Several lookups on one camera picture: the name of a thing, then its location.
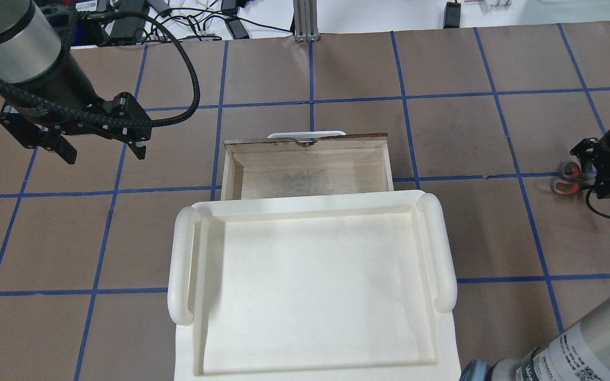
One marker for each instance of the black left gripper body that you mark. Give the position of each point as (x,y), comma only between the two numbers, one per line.
(66,94)

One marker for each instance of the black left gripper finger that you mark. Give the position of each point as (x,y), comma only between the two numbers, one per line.
(64,149)
(138,147)

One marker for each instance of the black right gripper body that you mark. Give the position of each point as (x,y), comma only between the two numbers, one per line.
(607,159)

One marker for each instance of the orange grey scissors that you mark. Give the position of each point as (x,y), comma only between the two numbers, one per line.
(572,179)

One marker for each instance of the wooden drawer with white handle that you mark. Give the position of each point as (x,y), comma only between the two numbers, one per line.
(302,164)

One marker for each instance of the black power adapter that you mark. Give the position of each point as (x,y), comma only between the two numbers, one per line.
(236,28)

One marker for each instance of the black power brick on table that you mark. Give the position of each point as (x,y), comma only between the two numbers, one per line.
(452,15)

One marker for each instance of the aluminium frame post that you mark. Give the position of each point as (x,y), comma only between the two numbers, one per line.
(305,23)

